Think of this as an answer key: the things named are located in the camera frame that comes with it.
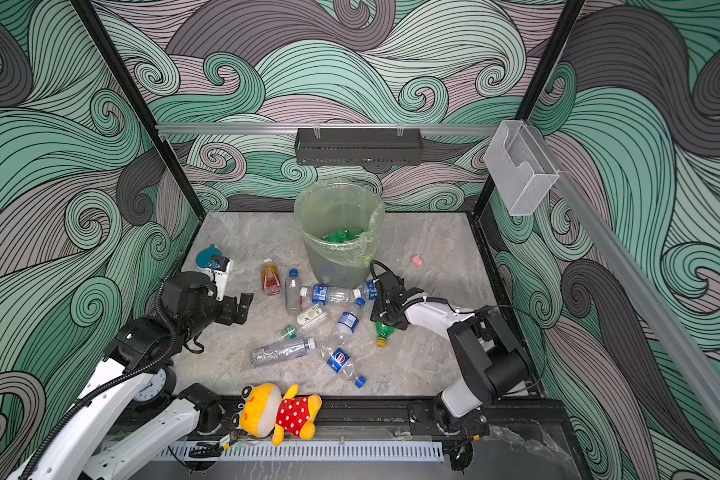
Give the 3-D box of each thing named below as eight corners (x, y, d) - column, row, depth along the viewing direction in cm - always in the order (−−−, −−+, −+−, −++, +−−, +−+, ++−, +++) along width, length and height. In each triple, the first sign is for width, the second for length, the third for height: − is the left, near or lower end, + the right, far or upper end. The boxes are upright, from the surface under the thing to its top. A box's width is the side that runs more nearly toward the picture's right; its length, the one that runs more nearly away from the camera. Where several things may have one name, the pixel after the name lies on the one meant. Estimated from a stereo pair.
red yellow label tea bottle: (265, 297, 98) (261, 288, 94) (264, 267, 106) (261, 258, 102) (281, 294, 99) (278, 285, 94) (280, 264, 107) (277, 255, 102)
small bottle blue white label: (326, 340, 87) (325, 334, 84) (346, 313, 93) (346, 307, 90) (341, 351, 85) (340, 345, 82) (361, 323, 91) (361, 316, 88)
